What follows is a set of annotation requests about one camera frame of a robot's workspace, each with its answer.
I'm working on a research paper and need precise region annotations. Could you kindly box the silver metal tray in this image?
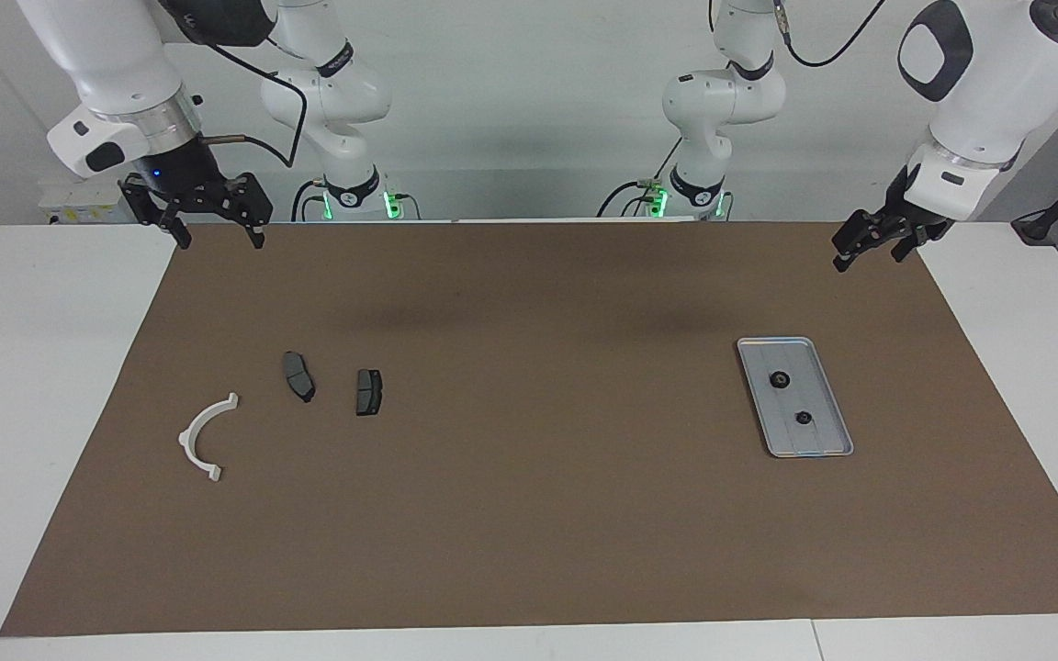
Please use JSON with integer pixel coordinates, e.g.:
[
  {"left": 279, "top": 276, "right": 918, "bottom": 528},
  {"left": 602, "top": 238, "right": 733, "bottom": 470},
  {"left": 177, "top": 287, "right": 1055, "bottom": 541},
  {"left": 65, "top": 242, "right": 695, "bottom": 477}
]
[{"left": 737, "top": 337, "right": 854, "bottom": 458}]

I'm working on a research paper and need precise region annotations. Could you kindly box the white power strip box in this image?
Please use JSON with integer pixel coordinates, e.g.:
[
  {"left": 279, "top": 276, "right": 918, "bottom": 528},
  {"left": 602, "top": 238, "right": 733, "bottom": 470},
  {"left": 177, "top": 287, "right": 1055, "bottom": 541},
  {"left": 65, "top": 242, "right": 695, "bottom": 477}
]
[{"left": 38, "top": 179, "right": 140, "bottom": 226}]

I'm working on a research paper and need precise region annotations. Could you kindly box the curved dark brake pad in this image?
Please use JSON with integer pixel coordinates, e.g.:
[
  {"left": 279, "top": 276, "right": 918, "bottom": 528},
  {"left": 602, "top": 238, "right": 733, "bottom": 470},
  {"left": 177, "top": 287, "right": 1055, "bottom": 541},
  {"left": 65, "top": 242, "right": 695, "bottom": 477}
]
[{"left": 283, "top": 352, "right": 317, "bottom": 404}]

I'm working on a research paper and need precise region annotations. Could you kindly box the rectangular dark brake pad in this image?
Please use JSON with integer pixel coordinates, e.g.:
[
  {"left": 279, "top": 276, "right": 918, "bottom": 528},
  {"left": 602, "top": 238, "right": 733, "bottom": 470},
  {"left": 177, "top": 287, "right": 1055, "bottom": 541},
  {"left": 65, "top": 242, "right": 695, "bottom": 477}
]
[{"left": 355, "top": 369, "right": 385, "bottom": 417}]

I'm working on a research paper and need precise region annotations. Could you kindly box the brown table mat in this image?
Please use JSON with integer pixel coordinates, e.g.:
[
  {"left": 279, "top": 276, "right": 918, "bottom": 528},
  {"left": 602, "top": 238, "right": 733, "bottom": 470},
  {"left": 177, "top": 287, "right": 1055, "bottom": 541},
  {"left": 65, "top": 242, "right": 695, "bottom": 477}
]
[{"left": 0, "top": 220, "right": 1058, "bottom": 637}]

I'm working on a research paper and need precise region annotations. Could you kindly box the black right base cable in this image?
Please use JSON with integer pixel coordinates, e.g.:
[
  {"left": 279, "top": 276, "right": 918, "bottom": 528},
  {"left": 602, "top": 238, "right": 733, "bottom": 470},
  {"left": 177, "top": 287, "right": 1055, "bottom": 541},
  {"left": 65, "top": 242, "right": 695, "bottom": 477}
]
[{"left": 292, "top": 179, "right": 328, "bottom": 221}]

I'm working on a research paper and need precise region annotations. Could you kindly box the black base cable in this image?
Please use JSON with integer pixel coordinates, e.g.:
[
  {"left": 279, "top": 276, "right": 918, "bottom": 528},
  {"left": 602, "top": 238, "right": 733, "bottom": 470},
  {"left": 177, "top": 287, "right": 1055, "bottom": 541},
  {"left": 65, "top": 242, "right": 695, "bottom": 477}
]
[
  {"left": 292, "top": 179, "right": 328, "bottom": 221},
  {"left": 596, "top": 138, "right": 686, "bottom": 218}
]

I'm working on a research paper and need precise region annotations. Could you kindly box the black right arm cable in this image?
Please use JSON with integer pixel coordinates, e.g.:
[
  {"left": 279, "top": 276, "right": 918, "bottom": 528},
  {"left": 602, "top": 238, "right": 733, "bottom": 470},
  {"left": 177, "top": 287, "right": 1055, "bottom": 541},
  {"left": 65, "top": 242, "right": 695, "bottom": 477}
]
[{"left": 198, "top": 37, "right": 310, "bottom": 169}]

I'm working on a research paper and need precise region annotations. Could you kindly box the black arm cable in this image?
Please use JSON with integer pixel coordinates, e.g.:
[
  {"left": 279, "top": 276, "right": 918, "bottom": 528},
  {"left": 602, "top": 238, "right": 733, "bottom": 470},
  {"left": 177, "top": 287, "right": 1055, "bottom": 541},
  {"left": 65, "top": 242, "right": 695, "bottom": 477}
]
[
  {"left": 772, "top": 0, "right": 888, "bottom": 68},
  {"left": 198, "top": 37, "right": 310, "bottom": 169}
]

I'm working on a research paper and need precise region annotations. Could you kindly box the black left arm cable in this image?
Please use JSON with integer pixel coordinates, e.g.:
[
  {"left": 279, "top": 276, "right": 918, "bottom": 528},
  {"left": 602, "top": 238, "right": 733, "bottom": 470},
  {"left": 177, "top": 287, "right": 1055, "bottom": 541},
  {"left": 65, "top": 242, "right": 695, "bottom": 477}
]
[{"left": 772, "top": 0, "right": 888, "bottom": 68}]

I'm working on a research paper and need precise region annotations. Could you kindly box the white curved plastic bracket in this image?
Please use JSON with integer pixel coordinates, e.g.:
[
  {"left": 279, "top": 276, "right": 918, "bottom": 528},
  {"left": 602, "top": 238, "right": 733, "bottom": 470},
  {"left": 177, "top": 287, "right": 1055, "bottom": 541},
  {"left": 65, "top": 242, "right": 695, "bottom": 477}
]
[{"left": 178, "top": 393, "right": 241, "bottom": 483}]

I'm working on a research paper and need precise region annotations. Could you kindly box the black left base cable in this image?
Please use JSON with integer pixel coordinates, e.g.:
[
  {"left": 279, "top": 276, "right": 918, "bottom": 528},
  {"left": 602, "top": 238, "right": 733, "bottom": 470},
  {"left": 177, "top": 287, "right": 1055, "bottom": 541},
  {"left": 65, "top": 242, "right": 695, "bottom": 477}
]
[{"left": 596, "top": 138, "right": 686, "bottom": 218}]

